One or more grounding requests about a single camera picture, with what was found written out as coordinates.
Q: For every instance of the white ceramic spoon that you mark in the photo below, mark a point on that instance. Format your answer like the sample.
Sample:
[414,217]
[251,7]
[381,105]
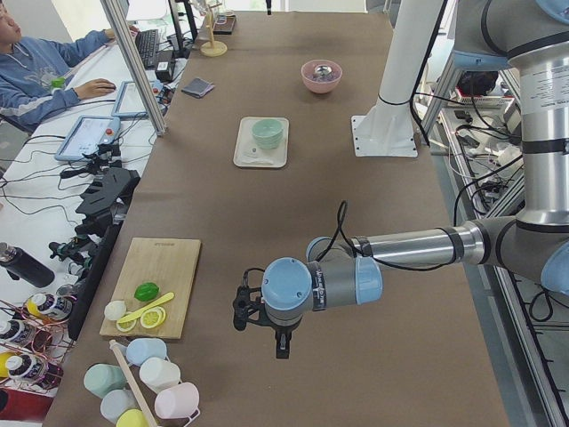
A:
[253,161]

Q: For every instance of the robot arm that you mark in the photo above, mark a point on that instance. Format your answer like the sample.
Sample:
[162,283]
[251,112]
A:
[531,36]

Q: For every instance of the lemon slice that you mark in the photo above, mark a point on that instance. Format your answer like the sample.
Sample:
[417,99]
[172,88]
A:
[153,317]
[126,326]

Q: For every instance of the wooden cup stand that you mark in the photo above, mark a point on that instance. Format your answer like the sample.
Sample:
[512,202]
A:
[209,47]

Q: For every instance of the green plastic cup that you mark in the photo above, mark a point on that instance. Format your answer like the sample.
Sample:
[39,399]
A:
[100,379]

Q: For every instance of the pink plastic cup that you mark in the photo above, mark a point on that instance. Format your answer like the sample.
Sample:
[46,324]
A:
[178,401]

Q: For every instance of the white garlic bulb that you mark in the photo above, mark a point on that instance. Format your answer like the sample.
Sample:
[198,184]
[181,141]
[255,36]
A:
[115,310]

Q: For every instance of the wooden cutting board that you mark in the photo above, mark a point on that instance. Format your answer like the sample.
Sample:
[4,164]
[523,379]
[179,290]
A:
[170,264]

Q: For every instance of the blue teach pendant near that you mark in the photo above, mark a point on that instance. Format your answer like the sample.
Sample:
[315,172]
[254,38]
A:
[86,136]

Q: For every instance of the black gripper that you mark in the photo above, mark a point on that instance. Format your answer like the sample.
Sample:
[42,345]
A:
[281,329]

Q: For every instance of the cream rectangular tray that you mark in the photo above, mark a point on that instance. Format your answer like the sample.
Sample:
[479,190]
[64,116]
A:
[245,146]

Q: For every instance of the green bowl on tray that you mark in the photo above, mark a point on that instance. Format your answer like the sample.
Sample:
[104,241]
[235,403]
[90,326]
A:
[267,145]

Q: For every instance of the black bottle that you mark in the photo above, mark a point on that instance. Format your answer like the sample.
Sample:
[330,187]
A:
[21,265]

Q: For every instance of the metal ice scoop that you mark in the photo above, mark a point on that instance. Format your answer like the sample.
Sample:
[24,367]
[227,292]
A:
[322,72]

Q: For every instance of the yellow plastic knife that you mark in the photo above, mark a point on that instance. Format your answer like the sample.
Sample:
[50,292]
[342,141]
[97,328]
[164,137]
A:
[138,313]

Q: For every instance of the green lime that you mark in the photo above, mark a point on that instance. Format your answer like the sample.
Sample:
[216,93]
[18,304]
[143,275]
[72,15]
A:
[146,292]

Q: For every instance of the grey plastic cup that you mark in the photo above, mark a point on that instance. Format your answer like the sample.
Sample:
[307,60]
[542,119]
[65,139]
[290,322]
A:
[115,403]

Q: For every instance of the blue teach pendant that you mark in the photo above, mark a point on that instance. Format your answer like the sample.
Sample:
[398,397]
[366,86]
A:
[86,136]
[128,103]

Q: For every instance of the seated person blue hoodie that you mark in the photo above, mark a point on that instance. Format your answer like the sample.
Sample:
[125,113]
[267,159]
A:
[33,74]

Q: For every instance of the green bowl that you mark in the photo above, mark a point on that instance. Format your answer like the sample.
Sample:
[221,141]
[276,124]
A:
[267,129]
[271,138]
[267,145]

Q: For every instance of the black keyboard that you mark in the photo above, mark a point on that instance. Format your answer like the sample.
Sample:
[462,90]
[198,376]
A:
[147,42]

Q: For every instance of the blue teach pendant far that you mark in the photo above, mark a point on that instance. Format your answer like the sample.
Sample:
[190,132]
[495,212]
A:
[128,103]

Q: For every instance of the black gripper tool stand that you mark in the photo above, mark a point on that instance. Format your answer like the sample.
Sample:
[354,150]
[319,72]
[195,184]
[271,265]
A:
[104,204]

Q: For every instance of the lemon slice lower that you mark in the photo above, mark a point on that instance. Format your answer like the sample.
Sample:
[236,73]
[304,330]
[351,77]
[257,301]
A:
[126,326]

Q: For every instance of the white plastic cup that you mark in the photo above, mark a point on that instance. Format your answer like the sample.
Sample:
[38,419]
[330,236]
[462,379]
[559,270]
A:
[159,374]

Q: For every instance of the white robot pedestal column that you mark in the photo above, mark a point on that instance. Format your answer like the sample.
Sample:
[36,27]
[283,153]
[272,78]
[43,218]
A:
[416,27]

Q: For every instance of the lemon slice upper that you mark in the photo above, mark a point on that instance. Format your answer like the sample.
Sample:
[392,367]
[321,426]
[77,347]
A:
[153,317]

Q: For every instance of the grey folded cloth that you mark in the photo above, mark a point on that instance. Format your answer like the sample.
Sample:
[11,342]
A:
[198,88]

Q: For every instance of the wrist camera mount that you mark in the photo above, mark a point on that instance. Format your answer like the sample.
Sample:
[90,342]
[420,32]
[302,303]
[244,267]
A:
[248,306]

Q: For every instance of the aluminium frame post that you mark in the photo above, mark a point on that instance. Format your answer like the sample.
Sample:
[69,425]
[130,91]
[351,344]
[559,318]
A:
[133,62]

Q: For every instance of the pink bowl with ice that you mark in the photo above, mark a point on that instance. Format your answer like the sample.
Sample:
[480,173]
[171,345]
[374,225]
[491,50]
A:
[320,87]

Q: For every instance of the blue plastic cup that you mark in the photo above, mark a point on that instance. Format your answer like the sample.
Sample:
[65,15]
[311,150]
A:
[141,349]

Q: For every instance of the yellow plastic cup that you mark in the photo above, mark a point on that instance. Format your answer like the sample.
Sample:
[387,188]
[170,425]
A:
[132,418]

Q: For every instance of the black tray at edge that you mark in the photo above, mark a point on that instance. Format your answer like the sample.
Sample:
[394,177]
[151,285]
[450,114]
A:
[224,24]

